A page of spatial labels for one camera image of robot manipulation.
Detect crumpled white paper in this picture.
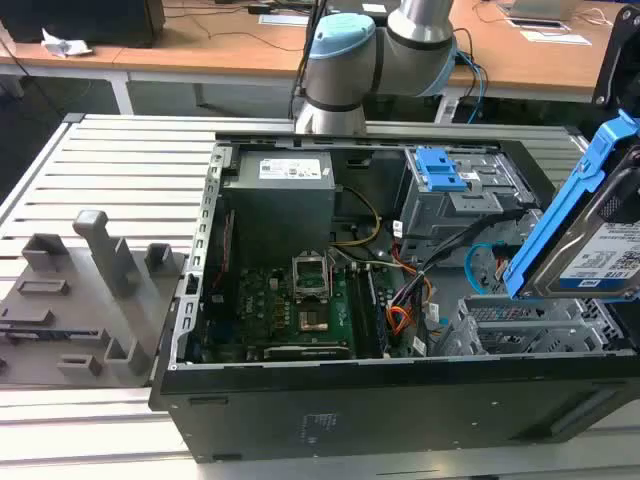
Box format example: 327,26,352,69
41,27,95,59

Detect grey metal disk bay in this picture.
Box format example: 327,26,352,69
433,293,624,357

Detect blue disk wire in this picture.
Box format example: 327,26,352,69
463,241,507,297

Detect CPU socket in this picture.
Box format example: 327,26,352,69
298,308,330,334

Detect orange wire bundle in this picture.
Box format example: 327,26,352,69
388,276,434,347

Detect grey metal drive cage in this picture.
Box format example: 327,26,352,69
398,146,542,274

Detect metal socket cover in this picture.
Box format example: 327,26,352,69
291,252,332,302

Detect hard disk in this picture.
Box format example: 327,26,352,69
502,108,640,305

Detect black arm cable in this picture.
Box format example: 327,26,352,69
288,0,329,121

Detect grey power supply unit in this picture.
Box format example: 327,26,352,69
221,149,336,254

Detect black disk wire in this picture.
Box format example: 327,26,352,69
414,208,532,281

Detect black open PC case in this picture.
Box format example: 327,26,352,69
148,130,640,464

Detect white paper sheet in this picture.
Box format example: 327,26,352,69
258,13,310,27
518,28,593,47

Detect black box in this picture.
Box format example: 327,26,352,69
0,0,167,50

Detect grey parts rack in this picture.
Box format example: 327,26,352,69
0,209,189,390

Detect green motherboard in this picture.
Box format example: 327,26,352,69
197,249,401,362

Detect blue plastic cage latch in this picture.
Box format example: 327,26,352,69
414,147,470,194

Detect brown wooden desk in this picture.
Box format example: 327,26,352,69
0,0,626,104

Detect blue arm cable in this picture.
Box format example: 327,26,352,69
453,48,490,124

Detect black RAM slot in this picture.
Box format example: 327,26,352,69
348,263,384,359

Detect yellow power wires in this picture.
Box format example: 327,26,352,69
330,186,382,249

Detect grey laptop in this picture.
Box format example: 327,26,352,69
499,0,577,22

